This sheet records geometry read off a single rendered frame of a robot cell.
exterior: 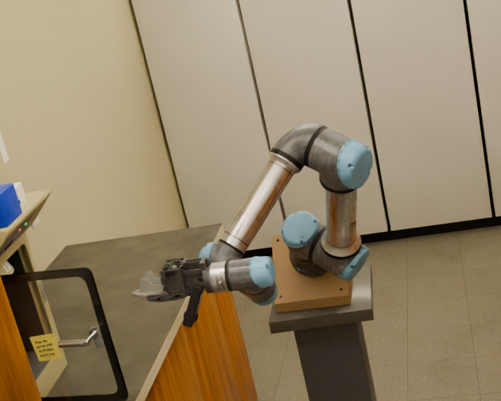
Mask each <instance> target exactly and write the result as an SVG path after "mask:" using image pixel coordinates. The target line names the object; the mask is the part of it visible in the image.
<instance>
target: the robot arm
mask: <svg viewBox="0 0 501 401"><path fill-rule="evenodd" d="M269 157H270V160H269V161H268V162H267V164H266V166H265V168H264V169H263V171H262V172H261V174H260V175H259V177H258V179H257V181H256V182H255V183H254V185H253V187H252V188H251V190H250V192H249V193H248V194H247V196H246V198H245V200H244V201H243V203H242V204H241V206H240V207H239V209H238V211H237V213H236V214H235V215H234V217H233V219H232V220H231V222H230V223H229V225H228V226H227V228H226V230H225V231H224V233H223V234H222V236H221V237H220V239H219V241H218V243H212V242H210V243H207V244H206V245H205V247H203V248H202V249H201V251H200V253H199V256H198V258H197V259H186V257H184V258H177V259H167V260H166V261H167V263H165V265H164V266H163V267H162V269H161V271H160V275H161V277H160V278H157V277H155V276H154V274H153V273H152V272H151V271H147V272H145V273H144V278H141V280H140V289H138V290H135V291H132V293H131V294H132V296H135V297H137V298H140V299H143V300H146V301H149V302H167V301H175V300H179V299H182V298H186V297H188V296H190V299H189V302H188V307H187V310H186V311H185V312H184V321H183V325H185V326H188V327H190V328H191V327H192V325H193V324H194V323H195V322H196V321H197V319H198V310H199V308H200V303H201V299H202V297H203V293H204V289H205V290H206V292H207V293H208V294H210V293H214V292H215V293H223V292H229V291H239V292H240V293H242V294H244V295H246V296H247V297H248V298H250V300H251V301H252V302H253V303H255V304H257V305H259V306H268V305H269V304H271V303H272V302H273V301H274V300H275V299H276V297H277V296H278V287H277V285H276V282H275V269H274V264H273V260H272V259H271V258H270V257H269V256H263V257H258V256H255V257H253V258H247V259H242V257H243V255H244V253H245V252H246V250H247V248H248V247H249V246H250V244H251V242H252V240H253V239H254V237H255V236H256V234H257V233H258V231H259V229H260V227H261V226H262V225H263V223H264V221H265V220H266V218H267V217H268V215H269V214H270V212H271V210H272V208H273V207H274V206H275V204H276V203H277V201H278V199H279V197H280V196H281V194H282V193H283V191H284V190H285V187H286V186H287V185H288V184H289V181H290V180H291V178H292V177H293V175H294V174H296V173H300V172H301V170H302V168H303V167H304V166H305V165H306V166H307V167H309V168H310V169H313V170H315V171H317V172H318V173H319V179H320V184H321V185H322V187H323V188H324V189H325V211H326V225H324V224H322V223H321V222H319V221H318V220H317V218H316V217H315V216H314V215H313V214H312V213H310V212H306V211H300V212H295V213H293V214H291V215H290V216H288V217H287V218H286V219H285V221H284V223H283V225H282V239H283V242H284V243H285V245H287V247H288V248H289V259H290V262H291V263H292V265H293V267H294V269H295V270H296V271H297V272H299V273H300V274H302V275H305V276H309V277H316V276H319V275H322V274H324V273H326V272H327V271H329V272H331V273H333V274H334V275H336V276H338V278H342V279H344V280H346V281H349V280H352V279H353V278H354V277H355V276H356V275H357V274H358V273H359V271H360V270H361V268H362V267H363V265H364V263H365V262H366V260H367V257H368V255H369V248H368V247H366V246H365V245H364V246H363V245H362V244H361V237H360V234H359V233H358V231H357V230H356V211H357V189H358V188H360V187H362V186H363V185H364V183H365V182H366V181H367V179H368V178H369V175H370V173H371V168H372V165H373V156H372V152H371V150H370V149H369V148H368V147H367V146H365V145H364V144H362V143H361V142H360V141H357V140H355V139H352V138H349V137H347V136H345V135H343V134H341V133H339V132H337V131H335V130H332V129H330V128H328V127H326V126H325V125H322V124H319V123H306V124H303V125H300V126H298V127H295V128H293V129H292V130H290V131H289V132H287V133H286V134H284V135H283V136H282V137H281V138H280V139H279V140H278V141H277V142H276V143H275V144H274V146H273V148H272V149H271V151H270V152H269ZM179 259H180V260H179ZM173 260H175V261H173ZM171 261H173V262H171Z"/></svg>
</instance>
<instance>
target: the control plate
mask: <svg viewBox="0 0 501 401"><path fill-rule="evenodd" d="M32 216H33V215H32ZM32 216H31V217H30V218H29V219H28V220H27V221H26V222H24V223H23V224H22V225H21V226H20V227H19V228H18V229H17V230H16V231H15V232H14V233H13V234H12V235H11V236H10V237H9V238H8V239H7V240H6V242H5V243H4V245H3V247H2V249H1V250H0V253H1V252H2V253H1V254H0V256H1V255H2V254H3V253H4V252H5V251H4V249H5V248H6V246H7V247H8V246H9V244H10V242H11V241H12V240H13V239H15V238H16V240H17V239H18V238H19V237H20V236H21V234H22V233H21V232H23V231H24V230H25V228H26V226H27V225H28V223H29V221H30V220H31V218H32ZM25 223H26V224H25ZM19 229H21V230H20V231H19ZM18 235H19V237H18ZM16 240H13V242H12V244H13V243H14V242H15V241H16ZM12 244H11V245H12ZM11 245H10V246H11ZM8 248H9V247H8ZM8 248H7V249H8ZM7 249H6V250H7Z"/></svg>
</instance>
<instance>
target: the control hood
mask: <svg viewBox="0 0 501 401"><path fill-rule="evenodd" d="M50 194H51V190H50V189H46V190H41V191H36V192H30V193H25V197H26V200H27V202H26V204H25V205H24V207H23V208H21V210H22V214H21V215H20V216H19V217H18V218H17V219H16V220H15V221H14V222H13V223H12V224H11V225H10V226H9V227H7V228H0V250H1V249H2V247H3V245H4V243H5V242H6V240H7V239H8V238H9V237H10V236H11V235H12V234H13V233H14V232H15V231H16V230H17V229H18V228H19V227H20V226H21V225H22V224H23V223H24V222H26V221H27V220H28V219H29V218H30V217H31V216H32V215H33V216H32V218H31V220H30V221H29V223H28V225H27V226H26V228H25V230H24V231H23V233H24V232H25V231H26V230H27V229H28V228H29V227H30V226H31V225H32V224H33V222H34V221H35V219H36V218H37V216H38V214H39V212H40V210H41V209H42V207H43V206H44V204H45V202H46V201H47V199H48V198H49V195H50ZM23 233H22V234H23Z"/></svg>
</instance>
